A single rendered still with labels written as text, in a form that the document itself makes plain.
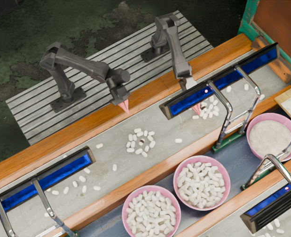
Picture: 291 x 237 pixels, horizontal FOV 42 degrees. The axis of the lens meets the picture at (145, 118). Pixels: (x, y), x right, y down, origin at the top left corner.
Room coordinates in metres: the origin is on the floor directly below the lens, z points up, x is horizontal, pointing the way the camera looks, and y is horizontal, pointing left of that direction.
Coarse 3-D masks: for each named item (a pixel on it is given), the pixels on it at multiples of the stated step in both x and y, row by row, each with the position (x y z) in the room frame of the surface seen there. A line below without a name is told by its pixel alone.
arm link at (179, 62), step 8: (176, 16) 1.28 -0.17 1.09; (160, 24) 1.24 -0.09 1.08; (176, 24) 1.23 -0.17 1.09; (168, 32) 1.20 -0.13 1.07; (176, 32) 1.20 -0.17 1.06; (168, 40) 1.19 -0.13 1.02; (176, 40) 1.17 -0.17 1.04; (176, 48) 1.14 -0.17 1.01; (176, 56) 1.11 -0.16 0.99; (184, 56) 1.12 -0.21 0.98; (176, 64) 1.08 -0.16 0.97; (184, 64) 1.09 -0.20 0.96; (176, 72) 1.06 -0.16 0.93; (184, 72) 1.06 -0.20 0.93
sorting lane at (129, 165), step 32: (128, 128) 0.86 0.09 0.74; (160, 128) 0.85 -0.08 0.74; (192, 128) 0.84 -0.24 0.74; (96, 160) 0.69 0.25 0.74; (128, 160) 0.68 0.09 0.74; (160, 160) 0.67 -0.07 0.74; (0, 192) 0.54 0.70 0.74; (96, 192) 0.53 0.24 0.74; (0, 224) 0.39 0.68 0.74; (32, 224) 0.39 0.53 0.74
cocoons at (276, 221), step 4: (276, 220) 0.36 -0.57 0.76; (268, 224) 0.34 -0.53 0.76; (276, 224) 0.34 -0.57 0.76; (264, 228) 0.33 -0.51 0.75; (268, 228) 0.33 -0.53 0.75; (272, 228) 0.32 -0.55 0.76; (280, 232) 0.31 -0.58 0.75; (260, 236) 0.29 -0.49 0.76; (264, 236) 0.29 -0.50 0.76; (268, 236) 0.29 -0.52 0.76
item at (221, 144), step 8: (240, 72) 0.92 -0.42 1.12; (208, 80) 0.88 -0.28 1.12; (248, 80) 0.87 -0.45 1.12; (216, 88) 0.84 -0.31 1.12; (256, 88) 0.83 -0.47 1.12; (224, 96) 0.80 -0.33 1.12; (256, 96) 0.81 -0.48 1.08; (224, 104) 0.76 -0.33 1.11; (256, 104) 0.81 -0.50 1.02; (232, 112) 0.74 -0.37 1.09; (248, 112) 0.80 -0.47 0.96; (224, 120) 0.74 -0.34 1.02; (232, 120) 0.76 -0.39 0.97; (248, 120) 0.81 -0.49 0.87; (224, 128) 0.73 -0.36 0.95; (232, 128) 0.78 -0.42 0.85; (240, 128) 0.82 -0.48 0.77; (224, 136) 0.74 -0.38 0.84; (232, 136) 0.80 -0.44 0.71; (240, 136) 0.81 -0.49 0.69; (216, 144) 0.74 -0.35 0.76; (224, 144) 0.76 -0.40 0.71; (216, 152) 0.73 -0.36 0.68
